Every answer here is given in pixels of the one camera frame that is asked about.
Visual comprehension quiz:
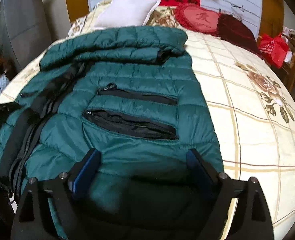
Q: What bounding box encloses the floral cream bedspread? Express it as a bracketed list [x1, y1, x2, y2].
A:
[0, 0, 295, 240]

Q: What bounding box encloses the white square pillow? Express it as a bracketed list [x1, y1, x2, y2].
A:
[94, 0, 161, 28]

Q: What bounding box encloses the red heart-shaped cushion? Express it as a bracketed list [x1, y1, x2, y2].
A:
[174, 3, 220, 36]

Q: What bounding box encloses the dark red velvet cushion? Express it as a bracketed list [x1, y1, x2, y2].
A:
[216, 14, 263, 59]

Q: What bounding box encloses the grey wardrobe cabinet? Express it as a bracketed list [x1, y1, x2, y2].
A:
[0, 0, 52, 73]

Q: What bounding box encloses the red plastic shopping bag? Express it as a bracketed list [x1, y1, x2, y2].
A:
[259, 33, 289, 68]

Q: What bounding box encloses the dark green puffer jacket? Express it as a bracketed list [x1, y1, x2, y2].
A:
[0, 26, 223, 239]

